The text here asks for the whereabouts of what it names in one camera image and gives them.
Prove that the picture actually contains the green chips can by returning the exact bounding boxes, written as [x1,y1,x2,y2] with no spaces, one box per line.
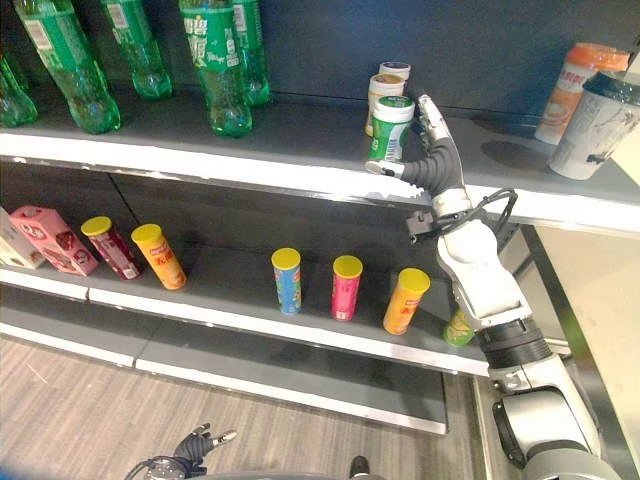
[443,306,477,348]

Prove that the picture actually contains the empty grey shelf board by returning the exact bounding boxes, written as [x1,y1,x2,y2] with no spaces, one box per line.
[0,283,450,436]

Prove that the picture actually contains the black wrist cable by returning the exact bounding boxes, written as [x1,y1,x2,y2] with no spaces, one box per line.
[433,187,520,237]

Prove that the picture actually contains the grey shelf board with bottles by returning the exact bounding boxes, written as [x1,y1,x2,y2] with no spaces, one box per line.
[0,82,640,235]

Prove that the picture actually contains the pink carton box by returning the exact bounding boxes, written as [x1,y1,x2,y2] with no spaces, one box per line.
[9,205,100,278]

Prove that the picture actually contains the red chips can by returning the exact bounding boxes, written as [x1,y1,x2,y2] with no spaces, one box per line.
[80,215,147,282]

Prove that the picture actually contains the orange chips can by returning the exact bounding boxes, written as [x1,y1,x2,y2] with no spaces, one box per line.
[130,222,188,292]
[382,267,432,337]

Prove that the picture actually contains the white cup dark lid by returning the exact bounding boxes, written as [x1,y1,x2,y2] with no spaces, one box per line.
[546,70,640,181]

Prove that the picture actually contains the yellow lid gum bottle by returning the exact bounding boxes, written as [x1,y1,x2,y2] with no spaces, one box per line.
[365,73,407,137]

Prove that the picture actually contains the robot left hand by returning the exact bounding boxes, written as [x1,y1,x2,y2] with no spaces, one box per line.
[173,422,238,472]

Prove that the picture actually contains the pink chips can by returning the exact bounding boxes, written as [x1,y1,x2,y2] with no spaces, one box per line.
[330,254,364,322]

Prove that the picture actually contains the white lid gum bottle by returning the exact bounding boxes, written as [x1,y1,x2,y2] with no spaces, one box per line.
[377,60,413,84]

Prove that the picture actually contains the white carton box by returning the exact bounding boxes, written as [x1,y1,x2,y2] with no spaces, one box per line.
[0,206,47,271]

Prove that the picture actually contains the robot dark foot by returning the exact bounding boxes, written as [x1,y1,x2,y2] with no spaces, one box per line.
[347,454,372,480]

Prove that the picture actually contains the grey shelf board with cans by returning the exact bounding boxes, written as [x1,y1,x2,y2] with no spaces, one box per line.
[0,243,492,378]

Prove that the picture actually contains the orange lid drink cup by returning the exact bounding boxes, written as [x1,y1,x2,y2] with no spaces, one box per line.
[533,41,631,147]

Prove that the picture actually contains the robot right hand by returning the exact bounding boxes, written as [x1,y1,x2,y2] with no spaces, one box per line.
[366,93,470,200]

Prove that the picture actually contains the green plastic soda bottle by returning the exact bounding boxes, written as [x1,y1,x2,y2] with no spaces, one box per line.
[0,52,39,129]
[178,0,254,139]
[98,0,174,102]
[11,0,122,136]
[232,0,272,107]

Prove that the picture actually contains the blue chips can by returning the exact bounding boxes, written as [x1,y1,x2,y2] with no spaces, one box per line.
[270,247,304,317]

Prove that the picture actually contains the green white gum bottle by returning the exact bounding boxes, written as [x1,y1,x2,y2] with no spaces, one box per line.
[366,95,417,165]

